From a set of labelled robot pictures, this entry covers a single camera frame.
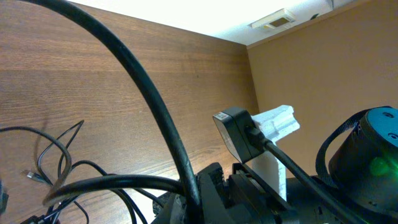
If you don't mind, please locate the white ceiling vent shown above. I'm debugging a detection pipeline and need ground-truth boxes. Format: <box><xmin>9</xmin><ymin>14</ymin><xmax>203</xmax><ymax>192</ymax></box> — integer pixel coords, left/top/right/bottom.
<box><xmin>249</xmin><ymin>9</ymin><xmax>296</xmax><ymax>30</ymax></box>

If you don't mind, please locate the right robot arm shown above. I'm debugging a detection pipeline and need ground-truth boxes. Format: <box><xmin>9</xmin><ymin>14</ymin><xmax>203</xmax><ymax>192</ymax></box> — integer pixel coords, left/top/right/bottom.
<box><xmin>197</xmin><ymin>105</ymin><xmax>397</xmax><ymax>223</ymax></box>

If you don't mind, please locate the black cable white plug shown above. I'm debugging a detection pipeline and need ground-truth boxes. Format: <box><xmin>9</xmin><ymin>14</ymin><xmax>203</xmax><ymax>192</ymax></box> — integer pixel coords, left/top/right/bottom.
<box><xmin>1</xmin><ymin>126</ymin><xmax>90</xmax><ymax>223</ymax></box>

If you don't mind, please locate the thin black usb cable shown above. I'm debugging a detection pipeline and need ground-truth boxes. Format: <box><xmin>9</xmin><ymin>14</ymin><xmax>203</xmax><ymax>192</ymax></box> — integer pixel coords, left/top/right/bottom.
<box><xmin>21</xmin><ymin>119</ymin><xmax>165</xmax><ymax>224</ymax></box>

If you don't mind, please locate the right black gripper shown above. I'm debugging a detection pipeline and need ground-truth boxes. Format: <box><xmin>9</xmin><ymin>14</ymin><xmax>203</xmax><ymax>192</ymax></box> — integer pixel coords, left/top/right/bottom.
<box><xmin>153</xmin><ymin>163</ymin><xmax>299</xmax><ymax>224</ymax></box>

